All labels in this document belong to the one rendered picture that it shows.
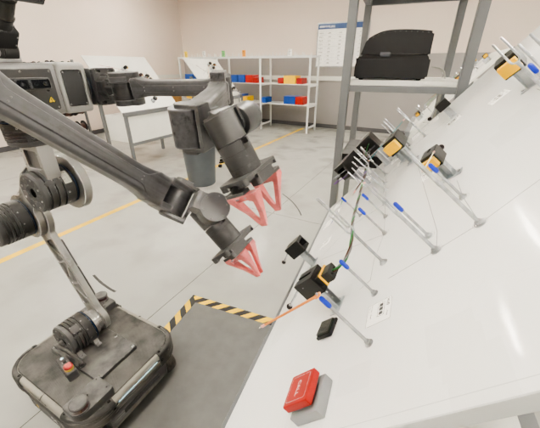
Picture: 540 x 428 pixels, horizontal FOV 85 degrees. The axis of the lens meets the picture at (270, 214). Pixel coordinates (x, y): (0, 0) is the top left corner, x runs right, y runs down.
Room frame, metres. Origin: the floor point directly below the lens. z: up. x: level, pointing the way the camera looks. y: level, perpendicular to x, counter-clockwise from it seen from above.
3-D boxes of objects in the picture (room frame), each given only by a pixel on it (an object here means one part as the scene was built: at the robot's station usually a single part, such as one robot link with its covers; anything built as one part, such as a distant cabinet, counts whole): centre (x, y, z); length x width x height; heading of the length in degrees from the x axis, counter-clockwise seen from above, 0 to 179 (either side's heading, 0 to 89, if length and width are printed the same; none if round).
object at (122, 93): (1.08, 0.50, 1.44); 0.10 x 0.09 x 0.05; 62
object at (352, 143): (1.56, -0.57, 1.09); 0.35 x 0.33 x 0.07; 159
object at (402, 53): (1.52, -0.55, 1.56); 0.30 x 0.23 x 0.19; 70
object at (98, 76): (1.14, 0.56, 1.45); 0.09 x 0.08 x 0.12; 152
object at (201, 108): (0.56, 0.09, 1.42); 0.12 x 0.12 x 0.09; 69
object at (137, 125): (5.39, 2.25, 0.83); 1.18 x 0.72 x 1.65; 152
